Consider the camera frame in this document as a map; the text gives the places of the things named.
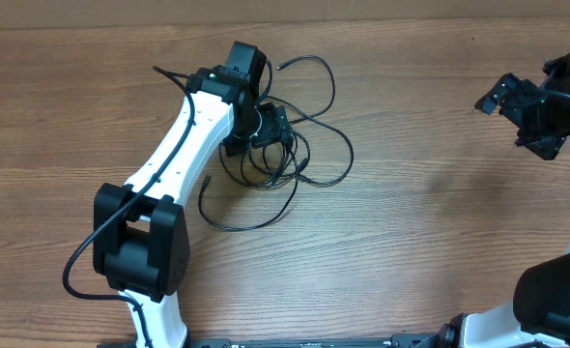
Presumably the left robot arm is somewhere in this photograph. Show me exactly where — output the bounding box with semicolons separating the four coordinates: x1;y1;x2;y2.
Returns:
93;42;294;347

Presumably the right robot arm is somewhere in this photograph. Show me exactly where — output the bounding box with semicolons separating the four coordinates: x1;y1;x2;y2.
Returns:
419;46;570;347

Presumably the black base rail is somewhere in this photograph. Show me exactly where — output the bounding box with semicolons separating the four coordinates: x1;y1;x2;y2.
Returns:
96;332;527;348

